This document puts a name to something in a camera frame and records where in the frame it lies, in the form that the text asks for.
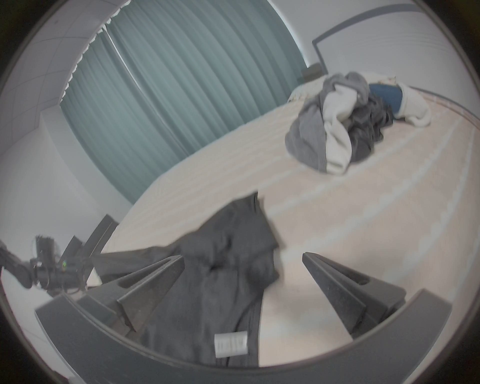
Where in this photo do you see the pile of clothes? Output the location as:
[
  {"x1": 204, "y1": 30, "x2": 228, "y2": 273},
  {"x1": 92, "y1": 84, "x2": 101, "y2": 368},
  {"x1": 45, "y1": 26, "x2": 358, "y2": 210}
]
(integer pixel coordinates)
[{"x1": 284, "y1": 71, "x2": 432, "y2": 175}]

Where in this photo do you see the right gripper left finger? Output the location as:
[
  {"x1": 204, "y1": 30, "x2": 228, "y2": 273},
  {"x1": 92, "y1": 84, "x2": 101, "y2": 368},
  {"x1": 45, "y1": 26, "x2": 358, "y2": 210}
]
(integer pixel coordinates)
[{"x1": 77, "y1": 255, "x2": 185, "y2": 334}]

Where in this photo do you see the blue-green curtain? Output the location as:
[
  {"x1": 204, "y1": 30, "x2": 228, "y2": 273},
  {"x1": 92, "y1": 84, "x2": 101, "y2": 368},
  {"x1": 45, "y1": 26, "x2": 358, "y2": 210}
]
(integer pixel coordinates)
[
  {"x1": 103, "y1": 0, "x2": 310, "y2": 155},
  {"x1": 60, "y1": 31, "x2": 196, "y2": 205}
]

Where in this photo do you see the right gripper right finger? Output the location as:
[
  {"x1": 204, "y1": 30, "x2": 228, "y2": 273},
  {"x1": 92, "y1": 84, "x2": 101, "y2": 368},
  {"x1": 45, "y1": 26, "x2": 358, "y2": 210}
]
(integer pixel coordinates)
[{"x1": 302, "y1": 252, "x2": 407, "y2": 335}]

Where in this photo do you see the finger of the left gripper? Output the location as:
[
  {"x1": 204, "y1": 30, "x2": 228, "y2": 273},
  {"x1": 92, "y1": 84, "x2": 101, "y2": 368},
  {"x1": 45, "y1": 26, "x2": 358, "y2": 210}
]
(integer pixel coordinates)
[
  {"x1": 85, "y1": 214, "x2": 120, "y2": 259},
  {"x1": 64, "y1": 235, "x2": 88, "y2": 263}
]

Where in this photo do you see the dark grey garment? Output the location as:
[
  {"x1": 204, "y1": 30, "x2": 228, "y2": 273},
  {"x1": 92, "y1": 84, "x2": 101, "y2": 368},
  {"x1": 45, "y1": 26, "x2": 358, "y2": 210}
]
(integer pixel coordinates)
[{"x1": 88, "y1": 191, "x2": 283, "y2": 370}]

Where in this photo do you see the white printed pillow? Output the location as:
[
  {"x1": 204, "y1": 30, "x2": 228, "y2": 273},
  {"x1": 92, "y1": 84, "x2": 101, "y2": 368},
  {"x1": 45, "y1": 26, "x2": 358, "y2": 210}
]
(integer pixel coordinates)
[{"x1": 288, "y1": 80, "x2": 327, "y2": 104}]

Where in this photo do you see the bed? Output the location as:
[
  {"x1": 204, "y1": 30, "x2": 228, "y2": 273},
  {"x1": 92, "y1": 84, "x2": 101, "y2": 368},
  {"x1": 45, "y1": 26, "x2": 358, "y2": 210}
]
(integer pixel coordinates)
[{"x1": 99, "y1": 4, "x2": 480, "y2": 368}]

